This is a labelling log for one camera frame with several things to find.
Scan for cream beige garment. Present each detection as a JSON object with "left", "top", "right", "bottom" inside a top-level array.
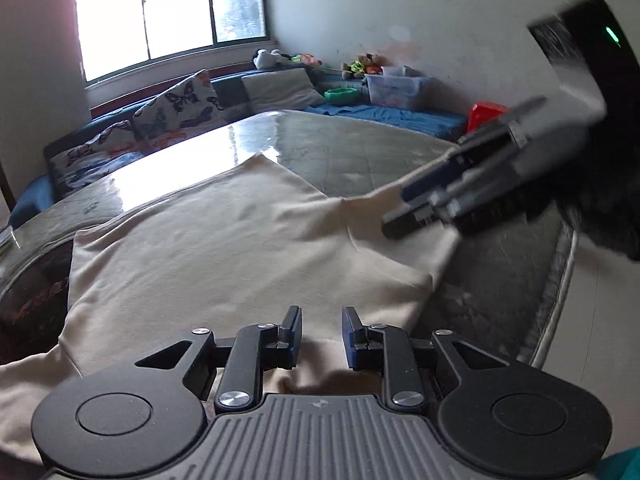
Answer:
[{"left": 1, "top": 155, "right": 459, "bottom": 462}]

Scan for red plastic stool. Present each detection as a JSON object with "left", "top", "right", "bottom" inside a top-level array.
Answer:
[{"left": 466, "top": 102, "right": 508, "bottom": 133}]

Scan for clear plastic storage box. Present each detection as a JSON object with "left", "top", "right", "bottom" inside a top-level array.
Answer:
[{"left": 366, "top": 66, "right": 434, "bottom": 112}]

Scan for brown plush toys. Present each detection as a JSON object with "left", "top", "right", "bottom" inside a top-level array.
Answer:
[{"left": 341, "top": 53, "right": 384, "bottom": 80}]

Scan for green plastic bowl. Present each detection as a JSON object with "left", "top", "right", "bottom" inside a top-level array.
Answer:
[{"left": 324, "top": 87, "right": 361, "bottom": 106}]

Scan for colourful toys on sofa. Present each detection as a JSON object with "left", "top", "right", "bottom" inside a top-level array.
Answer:
[{"left": 291, "top": 53, "right": 322, "bottom": 67}]

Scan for grey cushion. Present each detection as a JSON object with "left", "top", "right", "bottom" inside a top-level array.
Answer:
[{"left": 242, "top": 68, "right": 324, "bottom": 114}]

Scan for panda plush toy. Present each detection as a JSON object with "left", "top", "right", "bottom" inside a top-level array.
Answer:
[{"left": 253, "top": 49, "right": 292, "bottom": 70}]

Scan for black induction cooktop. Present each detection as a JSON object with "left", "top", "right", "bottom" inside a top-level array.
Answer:
[{"left": 1, "top": 240, "right": 73, "bottom": 364}]

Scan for upright butterfly pillow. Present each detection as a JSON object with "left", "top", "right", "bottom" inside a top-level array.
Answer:
[{"left": 132, "top": 70, "right": 227, "bottom": 152}]

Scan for flat butterfly pillow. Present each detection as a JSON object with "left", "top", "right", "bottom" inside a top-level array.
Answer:
[{"left": 51, "top": 120, "right": 143, "bottom": 198}]

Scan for blue corner sofa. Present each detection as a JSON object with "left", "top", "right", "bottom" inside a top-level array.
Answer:
[{"left": 9, "top": 68, "right": 468, "bottom": 229}]

